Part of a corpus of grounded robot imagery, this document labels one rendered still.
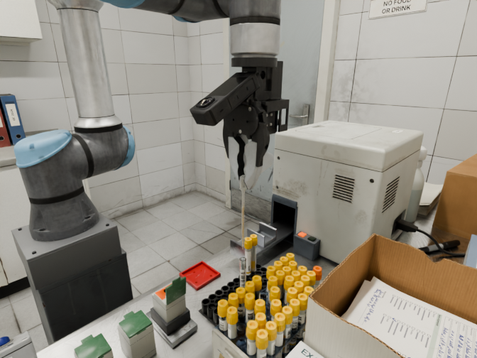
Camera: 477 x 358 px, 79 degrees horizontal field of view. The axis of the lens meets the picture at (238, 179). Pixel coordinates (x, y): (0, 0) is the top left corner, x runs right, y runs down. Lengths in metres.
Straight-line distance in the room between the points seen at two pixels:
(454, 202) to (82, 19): 1.06
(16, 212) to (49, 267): 1.39
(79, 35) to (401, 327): 0.85
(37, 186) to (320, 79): 1.78
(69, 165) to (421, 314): 0.76
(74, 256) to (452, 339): 0.74
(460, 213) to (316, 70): 1.40
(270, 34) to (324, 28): 1.69
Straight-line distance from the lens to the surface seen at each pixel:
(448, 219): 1.04
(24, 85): 2.65
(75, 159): 0.77
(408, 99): 1.97
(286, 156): 0.74
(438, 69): 1.94
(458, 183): 1.01
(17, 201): 2.12
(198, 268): 0.72
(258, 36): 0.45
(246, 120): 0.46
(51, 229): 0.79
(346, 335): 0.44
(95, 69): 0.80
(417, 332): 0.58
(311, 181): 0.71
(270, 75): 0.49
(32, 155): 0.75
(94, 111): 0.80
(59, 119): 2.71
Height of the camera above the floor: 1.31
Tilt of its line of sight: 20 degrees down
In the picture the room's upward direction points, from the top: straight up
